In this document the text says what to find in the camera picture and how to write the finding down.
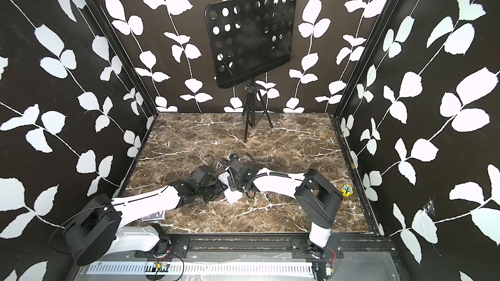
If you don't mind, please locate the black perforated music stand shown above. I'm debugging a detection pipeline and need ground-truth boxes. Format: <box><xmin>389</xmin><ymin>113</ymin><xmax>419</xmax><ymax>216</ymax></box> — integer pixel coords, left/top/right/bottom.
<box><xmin>204</xmin><ymin>0</ymin><xmax>297</xmax><ymax>130</ymax></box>

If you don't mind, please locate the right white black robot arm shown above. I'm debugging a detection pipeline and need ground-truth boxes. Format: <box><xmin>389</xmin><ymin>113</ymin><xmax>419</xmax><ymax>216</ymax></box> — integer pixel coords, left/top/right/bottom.
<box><xmin>218</xmin><ymin>155</ymin><xmax>343</xmax><ymax>249</ymax></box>

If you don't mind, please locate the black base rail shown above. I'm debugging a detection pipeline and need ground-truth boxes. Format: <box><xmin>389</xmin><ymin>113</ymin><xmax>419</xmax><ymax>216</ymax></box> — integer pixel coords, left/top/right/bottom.
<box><xmin>134</xmin><ymin>233</ymin><xmax>395</xmax><ymax>260</ymax></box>

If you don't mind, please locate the small yellow cap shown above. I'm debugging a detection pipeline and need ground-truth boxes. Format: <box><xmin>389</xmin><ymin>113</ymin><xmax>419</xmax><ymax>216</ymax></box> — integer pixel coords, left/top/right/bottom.
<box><xmin>341</xmin><ymin>184</ymin><xmax>354</xmax><ymax>197</ymax></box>

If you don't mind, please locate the white digital alarm clock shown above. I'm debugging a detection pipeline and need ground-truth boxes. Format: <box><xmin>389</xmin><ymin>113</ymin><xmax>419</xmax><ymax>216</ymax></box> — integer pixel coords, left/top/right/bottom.
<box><xmin>218</xmin><ymin>172</ymin><xmax>243</xmax><ymax>204</ymax></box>

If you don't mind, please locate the blue playing card deck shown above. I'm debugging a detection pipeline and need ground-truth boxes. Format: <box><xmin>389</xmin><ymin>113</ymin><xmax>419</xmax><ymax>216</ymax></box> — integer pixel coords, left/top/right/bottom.
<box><xmin>141</xmin><ymin>211</ymin><xmax>165</xmax><ymax>222</ymax></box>

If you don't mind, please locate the white slotted cable duct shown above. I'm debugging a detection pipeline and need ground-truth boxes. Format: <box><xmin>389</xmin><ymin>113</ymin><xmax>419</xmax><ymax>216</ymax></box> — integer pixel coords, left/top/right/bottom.
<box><xmin>85</xmin><ymin>261</ymin><xmax>314</xmax><ymax>278</ymax></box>

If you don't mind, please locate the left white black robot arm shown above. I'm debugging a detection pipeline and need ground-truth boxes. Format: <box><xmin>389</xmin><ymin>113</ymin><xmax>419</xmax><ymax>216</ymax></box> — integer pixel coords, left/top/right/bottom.
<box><xmin>62</xmin><ymin>165</ymin><xmax>229</xmax><ymax>266</ymax></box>

